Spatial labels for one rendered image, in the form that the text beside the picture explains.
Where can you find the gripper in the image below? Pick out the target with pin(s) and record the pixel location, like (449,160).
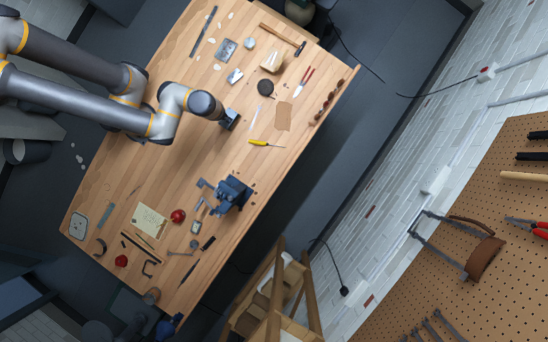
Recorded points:
(218,112)

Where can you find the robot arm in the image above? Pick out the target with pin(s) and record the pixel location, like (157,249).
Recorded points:
(64,98)

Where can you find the grey vice lever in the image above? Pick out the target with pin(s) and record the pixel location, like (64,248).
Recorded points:
(204,184)

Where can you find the blue vice body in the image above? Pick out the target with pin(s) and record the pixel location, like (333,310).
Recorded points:
(233,192)

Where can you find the white plastic strip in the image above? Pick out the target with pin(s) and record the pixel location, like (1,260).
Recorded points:
(255,117)

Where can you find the small grey metal block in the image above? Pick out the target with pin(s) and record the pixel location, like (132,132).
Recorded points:
(234,76)

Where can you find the black round disc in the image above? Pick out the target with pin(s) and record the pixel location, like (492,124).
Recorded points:
(265,87)

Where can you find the grey metal tin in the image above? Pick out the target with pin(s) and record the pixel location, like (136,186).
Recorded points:
(225,50)

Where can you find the brown sandpaper sheet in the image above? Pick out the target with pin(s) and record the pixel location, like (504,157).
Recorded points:
(283,116)

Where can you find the grey round puck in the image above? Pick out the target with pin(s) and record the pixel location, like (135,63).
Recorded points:
(249,42)

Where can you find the steel ruler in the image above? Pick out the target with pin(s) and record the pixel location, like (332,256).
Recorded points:
(203,30)

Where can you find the small dark square gauge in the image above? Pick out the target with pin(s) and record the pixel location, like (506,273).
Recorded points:
(196,227)

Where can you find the beige paper pad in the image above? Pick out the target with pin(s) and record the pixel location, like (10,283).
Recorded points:
(147,218)

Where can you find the short black bar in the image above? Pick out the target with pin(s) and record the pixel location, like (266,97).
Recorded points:
(208,243)

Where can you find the small grey round disc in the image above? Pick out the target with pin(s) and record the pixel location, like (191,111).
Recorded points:
(194,244)

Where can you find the grey metal wrench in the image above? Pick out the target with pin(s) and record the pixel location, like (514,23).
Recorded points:
(180,254)

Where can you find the green pencil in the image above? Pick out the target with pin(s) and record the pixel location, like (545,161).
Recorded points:
(144,241)

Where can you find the blue grey flat bar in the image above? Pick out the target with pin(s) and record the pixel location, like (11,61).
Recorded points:
(106,215)

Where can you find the long black rod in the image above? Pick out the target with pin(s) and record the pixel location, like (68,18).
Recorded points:
(141,247)

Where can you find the small black peg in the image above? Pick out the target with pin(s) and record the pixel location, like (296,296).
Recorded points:
(123,244)

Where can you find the black pen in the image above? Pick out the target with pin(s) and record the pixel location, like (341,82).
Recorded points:
(188,272)

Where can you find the red round cap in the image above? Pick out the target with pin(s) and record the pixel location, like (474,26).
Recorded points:
(121,260)

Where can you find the grey square plate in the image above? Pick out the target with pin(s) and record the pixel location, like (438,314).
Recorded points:
(78,226)

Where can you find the grey cylinder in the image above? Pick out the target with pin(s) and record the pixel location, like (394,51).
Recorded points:
(30,152)

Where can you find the brown round tin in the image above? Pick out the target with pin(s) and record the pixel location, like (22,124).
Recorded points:
(152,295)

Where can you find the dark blue lamp shade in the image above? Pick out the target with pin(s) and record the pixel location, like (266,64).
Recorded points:
(169,328)

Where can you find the dark grey tube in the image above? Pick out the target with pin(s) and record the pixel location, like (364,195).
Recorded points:
(132,327)

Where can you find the grey metal spanner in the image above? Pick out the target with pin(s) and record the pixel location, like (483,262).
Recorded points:
(449,325)
(416,334)
(430,329)

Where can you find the brown pegboard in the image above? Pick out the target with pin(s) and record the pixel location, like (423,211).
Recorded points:
(505,299)

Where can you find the black metal bracket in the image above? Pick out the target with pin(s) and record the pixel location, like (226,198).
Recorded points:
(144,269)

